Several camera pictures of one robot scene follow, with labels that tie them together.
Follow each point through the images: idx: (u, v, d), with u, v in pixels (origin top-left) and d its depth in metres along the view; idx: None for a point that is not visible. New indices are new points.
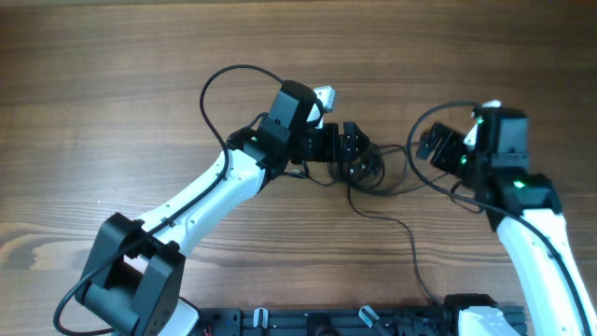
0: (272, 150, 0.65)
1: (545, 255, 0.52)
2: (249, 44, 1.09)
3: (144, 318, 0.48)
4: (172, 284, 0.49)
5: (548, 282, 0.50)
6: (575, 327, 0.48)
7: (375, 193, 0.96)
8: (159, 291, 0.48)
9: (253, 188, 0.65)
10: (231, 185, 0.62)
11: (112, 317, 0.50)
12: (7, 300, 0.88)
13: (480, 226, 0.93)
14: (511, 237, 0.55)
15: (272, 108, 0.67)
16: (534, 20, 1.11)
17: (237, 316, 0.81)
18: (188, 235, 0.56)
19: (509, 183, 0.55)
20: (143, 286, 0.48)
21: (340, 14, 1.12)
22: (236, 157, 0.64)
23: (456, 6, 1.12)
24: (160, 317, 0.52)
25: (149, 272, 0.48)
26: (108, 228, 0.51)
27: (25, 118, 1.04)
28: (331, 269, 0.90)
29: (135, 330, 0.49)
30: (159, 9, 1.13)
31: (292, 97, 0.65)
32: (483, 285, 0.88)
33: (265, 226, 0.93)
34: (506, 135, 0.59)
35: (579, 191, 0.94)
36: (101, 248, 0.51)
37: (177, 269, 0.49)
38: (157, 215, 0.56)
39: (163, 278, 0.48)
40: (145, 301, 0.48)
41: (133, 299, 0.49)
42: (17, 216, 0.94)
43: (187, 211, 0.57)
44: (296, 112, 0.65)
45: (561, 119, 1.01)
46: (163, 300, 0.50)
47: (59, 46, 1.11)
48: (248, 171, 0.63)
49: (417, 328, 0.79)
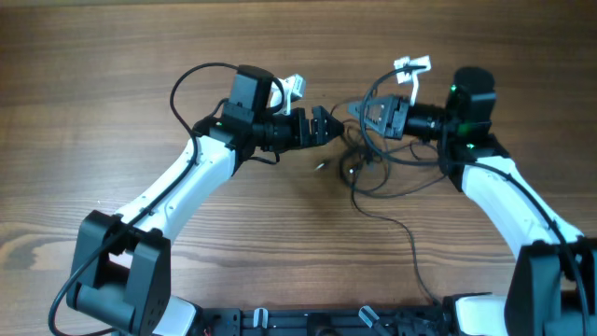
0: (240, 133, 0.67)
1: (499, 179, 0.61)
2: (249, 43, 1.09)
3: (139, 308, 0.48)
4: (160, 271, 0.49)
5: (508, 197, 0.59)
6: (534, 219, 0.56)
7: (381, 195, 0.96)
8: (148, 278, 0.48)
9: (226, 170, 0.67)
10: (204, 169, 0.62)
11: (106, 314, 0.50)
12: (8, 300, 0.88)
13: (480, 226, 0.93)
14: (474, 182, 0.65)
15: (233, 92, 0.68)
16: (534, 20, 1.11)
17: (237, 316, 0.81)
18: (170, 221, 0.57)
19: (464, 147, 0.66)
20: (132, 276, 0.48)
21: (340, 14, 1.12)
22: (205, 142, 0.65)
23: (456, 6, 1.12)
24: (158, 306, 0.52)
25: (135, 261, 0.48)
26: (89, 225, 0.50)
27: (25, 118, 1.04)
28: (331, 269, 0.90)
29: (133, 322, 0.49)
30: (159, 9, 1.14)
31: (249, 77, 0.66)
32: (483, 285, 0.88)
33: (265, 226, 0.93)
34: (482, 107, 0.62)
35: (579, 191, 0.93)
36: (85, 246, 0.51)
37: (163, 253, 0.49)
38: (134, 205, 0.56)
39: (151, 263, 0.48)
40: (137, 290, 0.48)
41: (126, 291, 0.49)
42: (17, 216, 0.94)
43: (162, 199, 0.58)
44: (256, 91, 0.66)
45: (560, 119, 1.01)
46: (157, 287, 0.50)
47: (59, 46, 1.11)
48: (217, 154, 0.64)
49: (417, 328, 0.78)
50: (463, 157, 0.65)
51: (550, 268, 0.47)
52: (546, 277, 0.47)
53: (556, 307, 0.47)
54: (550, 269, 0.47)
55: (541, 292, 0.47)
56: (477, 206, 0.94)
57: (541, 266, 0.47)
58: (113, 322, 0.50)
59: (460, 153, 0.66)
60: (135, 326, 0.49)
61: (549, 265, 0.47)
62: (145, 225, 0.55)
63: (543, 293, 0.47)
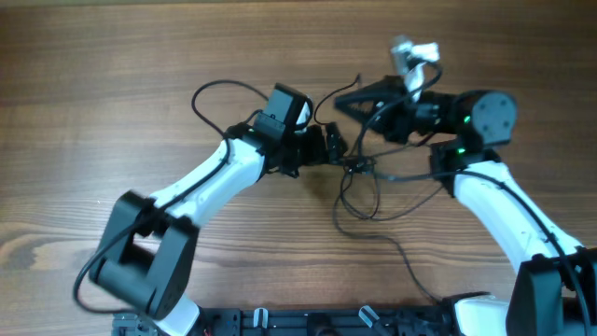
0: (271, 142, 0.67)
1: (494, 188, 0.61)
2: (249, 44, 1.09)
3: (161, 286, 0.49)
4: (187, 255, 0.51)
5: (506, 206, 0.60)
6: (531, 230, 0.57)
7: (392, 198, 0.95)
8: (176, 258, 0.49)
9: (252, 174, 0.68)
10: (236, 168, 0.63)
11: (125, 293, 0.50)
12: (8, 300, 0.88)
13: (480, 226, 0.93)
14: (467, 188, 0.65)
15: (269, 105, 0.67)
16: (534, 20, 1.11)
17: (237, 316, 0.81)
18: (201, 211, 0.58)
19: (455, 154, 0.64)
20: (159, 256, 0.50)
21: (340, 14, 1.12)
22: (238, 144, 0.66)
23: (456, 6, 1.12)
24: (176, 293, 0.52)
25: (164, 242, 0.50)
26: (123, 203, 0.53)
27: (26, 118, 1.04)
28: (331, 269, 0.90)
29: (152, 302, 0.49)
30: (159, 9, 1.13)
31: (285, 92, 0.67)
32: (483, 285, 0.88)
33: (265, 226, 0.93)
34: (489, 145, 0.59)
35: (579, 191, 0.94)
36: (116, 224, 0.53)
37: (192, 237, 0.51)
38: (168, 192, 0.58)
39: (180, 247, 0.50)
40: (162, 270, 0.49)
41: (150, 270, 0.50)
42: (17, 216, 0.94)
43: (196, 190, 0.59)
44: (291, 108, 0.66)
45: (560, 119, 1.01)
46: (179, 272, 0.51)
47: (59, 46, 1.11)
48: (247, 155, 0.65)
49: (417, 328, 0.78)
50: (454, 165, 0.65)
51: (550, 281, 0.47)
52: (547, 293, 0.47)
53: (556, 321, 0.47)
54: (550, 282, 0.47)
55: (541, 307, 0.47)
56: None
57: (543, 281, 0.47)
58: (131, 301, 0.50)
59: (452, 160, 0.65)
60: (154, 306, 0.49)
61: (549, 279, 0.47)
62: (178, 209, 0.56)
63: (544, 307, 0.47)
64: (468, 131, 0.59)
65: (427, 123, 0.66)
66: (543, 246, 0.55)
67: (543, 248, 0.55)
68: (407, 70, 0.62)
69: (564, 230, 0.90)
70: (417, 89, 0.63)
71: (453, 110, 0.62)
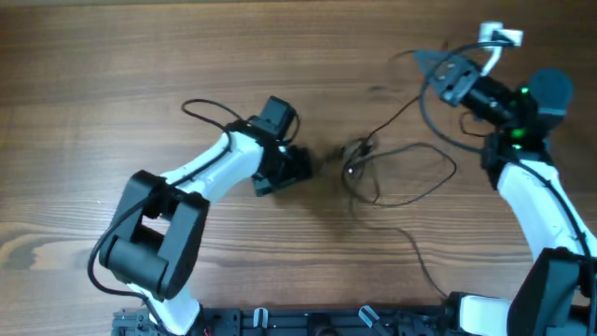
0: (265, 137, 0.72)
1: (537, 185, 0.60)
2: (249, 43, 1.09)
3: (173, 260, 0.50)
4: (197, 230, 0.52)
5: (543, 202, 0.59)
6: (564, 227, 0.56)
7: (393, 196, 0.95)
8: (187, 232, 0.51)
9: (251, 162, 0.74)
10: (238, 156, 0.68)
11: (135, 272, 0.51)
12: (8, 299, 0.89)
13: (480, 226, 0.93)
14: (509, 182, 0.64)
15: (263, 112, 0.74)
16: (534, 20, 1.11)
17: (237, 316, 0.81)
18: (207, 190, 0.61)
19: (510, 146, 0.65)
20: (173, 230, 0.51)
21: (340, 13, 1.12)
22: (239, 135, 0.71)
23: (456, 6, 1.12)
24: (186, 271, 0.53)
25: (176, 215, 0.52)
26: (134, 181, 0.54)
27: (25, 118, 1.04)
28: (331, 269, 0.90)
29: (162, 278, 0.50)
30: (159, 9, 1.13)
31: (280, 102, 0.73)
32: (482, 285, 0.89)
33: (265, 226, 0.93)
34: (545, 120, 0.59)
35: None
36: (127, 202, 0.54)
37: (203, 213, 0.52)
38: (175, 173, 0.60)
39: (192, 220, 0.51)
40: (173, 245, 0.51)
41: (163, 244, 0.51)
42: (17, 216, 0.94)
43: (202, 172, 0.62)
44: (283, 116, 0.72)
45: None
46: (191, 247, 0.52)
47: (59, 46, 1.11)
48: (247, 146, 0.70)
49: (417, 328, 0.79)
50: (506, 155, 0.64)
51: (566, 271, 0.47)
52: (559, 279, 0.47)
53: (562, 315, 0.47)
54: (566, 272, 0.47)
55: (548, 297, 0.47)
56: (477, 206, 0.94)
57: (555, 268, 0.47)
58: (141, 279, 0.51)
59: (505, 150, 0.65)
60: (165, 282, 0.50)
61: (564, 268, 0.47)
62: (187, 187, 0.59)
63: (551, 297, 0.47)
64: (529, 105, 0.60)
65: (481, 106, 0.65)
66: (570, 243, 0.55)
67: (571, 244, 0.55)
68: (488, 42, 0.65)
69: None
70: (490, 66, 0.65)
71: (518, 95, 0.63)
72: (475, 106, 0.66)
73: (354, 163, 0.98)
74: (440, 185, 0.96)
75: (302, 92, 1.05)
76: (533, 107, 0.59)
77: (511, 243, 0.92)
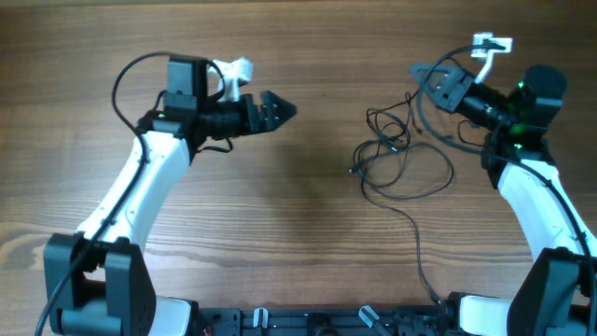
0: (186, 120, 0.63)
1: (537, 183, 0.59)
2: (249, 43, 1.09)
3: (128, 316, 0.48)
4: (138, 274, 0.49)
5: (543, 202, 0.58)
6: (564, 227, 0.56)
7: (391, 198, 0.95)
8: (127, 288, 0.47)
9: (184, 160, 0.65)
10: (158, 163, 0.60)
11: (94, 331, 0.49)
12: (7, 300, 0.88)
13: (480, 226, 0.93)
14: (510, 182, 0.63)
15: (170, 80, 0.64)
16: (534, 20, 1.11)
17: (237, 316, 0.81)
18: (132, 223, 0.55)
19: (510, 145, 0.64)
20: (112, 288, 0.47)
21: (340, 14, 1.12)
22: (151, 138, 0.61)
23: (456, 6, 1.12)
24: (145, 311, 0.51)
25: (108, 274, 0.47)
26: (49, 250, 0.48)
27: (25, 118, 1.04)
28: (331, 269, 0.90)
29: (124, 329, 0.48)
30: (159, 9, 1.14)
31: (182, 62, 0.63)
32: (483, 285, 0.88)
33: (265, 226, 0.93)
34: (543, 114, 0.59)
35: (579, 190, 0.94)
36: (51, 273, 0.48)
37: (136, 258, 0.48)
38: (94, 219, 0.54)
39: (127, 274, 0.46)
40: (119, 302, 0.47)
41: (110, 305, 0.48)
42: (16, 216, 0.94)
43: (122, 203, 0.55)
44: (191, 76, 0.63)
45: (560, 119, 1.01)
46: (139, 293, 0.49)
47: (60, 46, 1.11)
48: (168, 145, 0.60)
49: (417, 328, 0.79)
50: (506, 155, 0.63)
51: (569, 272, 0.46)
52: (560, 280, 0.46)
53: (562, 315, 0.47)
54: (568, 273, 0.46)
55: (550, 298, 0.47)
56: (477, 207, 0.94)
57: (557, 269, 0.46)
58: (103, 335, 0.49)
59: (505, 149, 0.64)
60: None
61: (567, 269, 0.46)
62: (109, 235, 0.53)
63: (553, 298, 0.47)
64: (526, 101, 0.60)
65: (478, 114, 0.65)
66: (569, 243, 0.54)
67: (570, 244, 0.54)
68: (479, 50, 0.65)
69: None
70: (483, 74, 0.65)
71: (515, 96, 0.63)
72: (470, 113, 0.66)
73: (355, 162, 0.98)
74: (439, 187, 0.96)
75: (302, 92, 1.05)
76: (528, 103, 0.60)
77: (511, 243, 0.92)
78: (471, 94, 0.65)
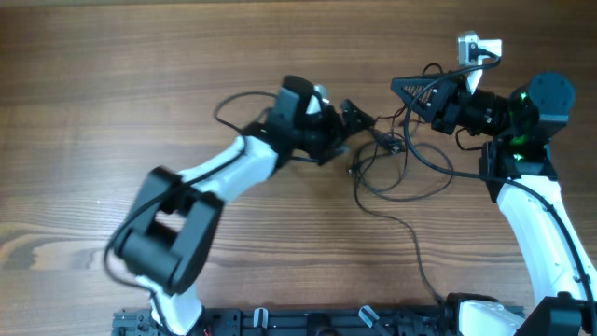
0: (279, 140, 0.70)
1: (539, 208, 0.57)
2: (249, 43, 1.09)
3: (187, 258, 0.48)
4: (213, 229, 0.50)
5: (545, 232, 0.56)
6: (567, 264, 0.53)
7: (390, 199, 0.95)
8: (202, 230, 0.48)
9: (266, 169, 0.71)
10: (253, 160, 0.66)
11: (146, 266, 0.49)
12: (8, 300, 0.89)
13: (480, 226, 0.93)
14: (509, 201, 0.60)
15: (275, 104, 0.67)
16: (535, 20, 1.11)
17: (237, 316, 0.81)
18: (225, 190, 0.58)
19: (509, 155, 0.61)
20: (189, 227, 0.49)
21: (340, 13, 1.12)
22: (255, 143, 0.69)
23: (457, 6, 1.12)
24: (195, 271, 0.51)
25: (193, 214, 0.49)
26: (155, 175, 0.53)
27: (25, 118, 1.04)
28: (331, 269, 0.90)
29: (175, 272, 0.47)
30: (159, 9, 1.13)
31: (292, 91, 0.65)
32: (483, 285, 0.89)
33: (265, 226, 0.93)
34: (545, 128, 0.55)
35: (578, 191, 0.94)
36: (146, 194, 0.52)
37: (219, 212, 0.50)
38: (193, 172, 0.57)
39: (208, 218, 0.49)
40: (187, 242, 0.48)
41: (178, 242, 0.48)
42: (17, 216, 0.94)
43: (219, 172, 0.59)
44: (296, 106, 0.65)
45: None
46: (203, 245, 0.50)
47: (59, 46, 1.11)
48: (262, 148, 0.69)
49: (417, 328, 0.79)
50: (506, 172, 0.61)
51: (569, 323, 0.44)
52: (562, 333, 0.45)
53: None
54: (568, 323, 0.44)
55: None
56: (477, 207, 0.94)
57: (559, 321, 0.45)
58: (152, 272, 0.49)
59: (504, 161, 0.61)
60: (173, 280, 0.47)
61: (570, 319, 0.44)
62: (206, 185, 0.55)
63: None
64: (528, 113, 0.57)
65: (478, 120, 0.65)
66: (572, 285, 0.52)
67: (573, 287, 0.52)
68: (469, 60, 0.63)
69: None
70: (474, 85, 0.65)
71: (513, 104, 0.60)
72: (470, 122, 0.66)
73: (354, 162, 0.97)
74: (439, 188, 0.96)
75: None
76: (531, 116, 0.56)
77: (511, 243, 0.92)
78: (470, 105, 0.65)
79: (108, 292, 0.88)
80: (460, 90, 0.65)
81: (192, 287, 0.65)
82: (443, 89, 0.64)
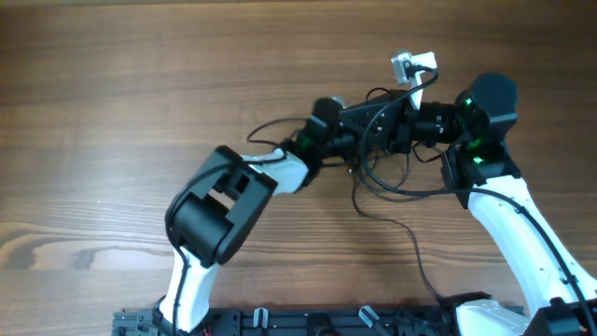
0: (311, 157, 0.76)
1: (512, 211, 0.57)
2: (249, 43, 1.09)
3: (236, 230, 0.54)
4: (262, 206, 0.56)
5: (522, 236, 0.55)
6: (551, 267, 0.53)
7: (389, 200, 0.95)
8: (255, 205, 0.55)
9: (296, 180, 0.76)
10: (294, 164, 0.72)
11: (195, 230, 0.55)
12: (8, 300, 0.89)
13: (480, 226, 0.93)
14: (480, 206, 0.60)
15: (308, 131, 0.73)
16: (535, 20, 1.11)
17: (237, 316, 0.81)
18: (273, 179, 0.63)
19: (470, 160, 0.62)
20: (242, 199, 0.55)
21: (340, 13, 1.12)
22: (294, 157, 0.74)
23: (456, 6, 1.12)
24: (237, 244, 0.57)
25: (248, 188, 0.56)
26: (219, 151, 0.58)
27: (25, 118, 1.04)
28: (331, 269, 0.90)
29: (223, 242, 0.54)
30: (159, 9, 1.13)
31: (322, 121, 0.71)
32: (482, 285, 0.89)
33: (265, 226, 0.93)
34: (496, 128, 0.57)
35: (578, 191, 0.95)
36: (206, 165, 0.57)
37: (271, 192, 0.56)
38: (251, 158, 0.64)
39: (262, 196, 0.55)
40: (239, 216, 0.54)
41: (230, 213, 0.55)
42: (17, 216, 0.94)
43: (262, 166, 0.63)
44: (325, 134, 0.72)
45: (560, 119, 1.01)
46: (251, 221, 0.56)
47: (60, 46, 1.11)
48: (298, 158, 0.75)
49: (417, 329, 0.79)
50: (470, 179, 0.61)
51: (568, 330, 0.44)
52: None
53: None
54: (569, 329, 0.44)
55: None
56: None
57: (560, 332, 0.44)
58: (201, 239, 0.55)
59: (466, 168, 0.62)
60: (221, 248, 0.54)
61: (569, 327, 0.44)
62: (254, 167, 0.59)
63: None
64: (477, 116, 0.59)
65: (431, 132, 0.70)
66: (561, 286, 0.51)
67: (562, 290, 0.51)
68: (407, 78, 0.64)
69: (562, 230, 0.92)
70: (418, 101, 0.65)
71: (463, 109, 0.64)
72: (424, 134, 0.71)
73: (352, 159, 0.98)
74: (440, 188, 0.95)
75: (303, 92, 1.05)
76: (480, 118, 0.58)
77: None
78: (420, 119, 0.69)
79: (108, 292, 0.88)
80: (408, 107, 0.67)
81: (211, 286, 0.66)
82: (389, 112, 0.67)
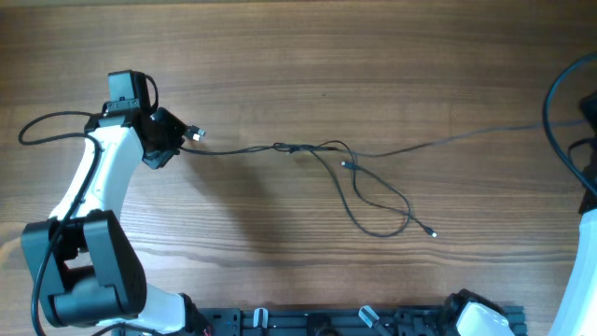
0: (129, 114, 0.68)
1: None
2: (249, 44, 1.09)
3: (118, 280, 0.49)
4: (118, 237, 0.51)
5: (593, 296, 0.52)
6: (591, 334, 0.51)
7: (389, 200, 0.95)
8: (111, 248, 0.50)
9: (134, 147, 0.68)
10: (115, 146, 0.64)
11: (90, 314, 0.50)
12: (8, 300, 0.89)
13: (480, 226, 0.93)
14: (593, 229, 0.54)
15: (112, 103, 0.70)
16: (536, 19, 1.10)
17: (237, 316, 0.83)
18: (107, 195, 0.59)
19: None
20: (97, 257, 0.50)
21: (340, 13, 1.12)
22: (100, 132, 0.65)
23: (456, 6, 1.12)
24: (137, 283, 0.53)
25: (91, 243, 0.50)
26: (28, 234, 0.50)
27: (26, 118, 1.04)
28: (331, 269, 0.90)
29: (120, 297, 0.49)
30: (159, 9, 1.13)
31: (121, 73, 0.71)
32: (483, 285, 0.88)
33: (265, 226, 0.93)
34: None
35: (578, 190, 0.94)
36: (33, 260, 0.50)
37: (112, 222, 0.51)
38: (83, 169, 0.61)
39: (107, 236, 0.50)
40: (108, 271, 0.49)
41: (99, 274, 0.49)
42: (17, 216, 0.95)
43: (88, 186, 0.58)
44: (131, 83, 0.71)
45: (565, 118, 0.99)
46: (126, 259, 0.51)
47: (59, 46, 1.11)
48: (116, 134, 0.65)
49: (417, 329, 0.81)
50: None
51: None
52: None
53: None
54: None
55: None
56: (477, 206, 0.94)
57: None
58: (97, 313, 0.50)
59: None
60: (124, 300, 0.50)
61: None
62: (81, 213, 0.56)
63: None
64: None
65: None
66: None
67: None
68: None
69: (562, 230, 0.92)
70: None
71: None
72: None
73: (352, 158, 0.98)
74: (440, 187, 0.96)
75: (302, 92, 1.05)
76: None
77: (511, 242, 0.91)
78: None
79: None
80: None
81: (160, 294, 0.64)
82: None
